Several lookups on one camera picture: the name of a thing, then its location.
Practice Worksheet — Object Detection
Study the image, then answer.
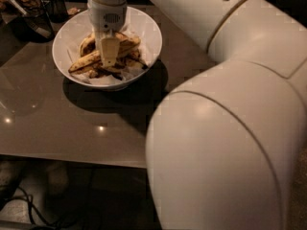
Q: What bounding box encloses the long spotted top banana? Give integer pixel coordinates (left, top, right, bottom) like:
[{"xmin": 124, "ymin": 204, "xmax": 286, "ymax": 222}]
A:
[{"xmin": 68, "ymin": 33, "xmax": 141, "ymax": 73}]

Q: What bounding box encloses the black floor cable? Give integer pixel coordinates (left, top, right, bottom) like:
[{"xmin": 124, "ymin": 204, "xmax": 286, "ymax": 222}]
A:
[{"xmin": 0, "ymin": 185, "xmax": 97, "ymax": 230}]

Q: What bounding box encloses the small banana at bottom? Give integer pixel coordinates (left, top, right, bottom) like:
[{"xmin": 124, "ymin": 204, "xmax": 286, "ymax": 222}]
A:
[{"xmin": 124, "ymin": 50, "xmax": 148, "ymax": 70}]

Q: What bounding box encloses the curved brown banana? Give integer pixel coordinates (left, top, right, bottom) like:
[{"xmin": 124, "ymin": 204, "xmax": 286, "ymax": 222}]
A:
[{"xmin": 79, "ymin": 33, "xmax": 96, "ymax": 57}]

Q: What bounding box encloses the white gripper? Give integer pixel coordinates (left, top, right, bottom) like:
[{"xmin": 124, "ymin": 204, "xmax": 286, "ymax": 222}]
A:
[{"xmin": 87, "ymin": 0, "xmax": 127, "ymax": 67}]

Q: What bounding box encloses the black mesh pen cup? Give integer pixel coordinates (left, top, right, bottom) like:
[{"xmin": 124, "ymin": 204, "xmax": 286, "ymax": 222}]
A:
[{"xmin": 22, "ymin": 7, "xmax": 55, "ymax": 42}]

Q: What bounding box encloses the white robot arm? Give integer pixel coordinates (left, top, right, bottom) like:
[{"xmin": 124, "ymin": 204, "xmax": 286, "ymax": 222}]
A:
[{"xmin": 88, "ymin": 0, "xmax": 306, "ymax": 230}]

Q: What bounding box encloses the white ceramic bowl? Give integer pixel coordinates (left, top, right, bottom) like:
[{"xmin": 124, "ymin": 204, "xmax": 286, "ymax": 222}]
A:
[{"xmin": 52, "ymin": 7, "xmax": 162, "ymax": 91}]

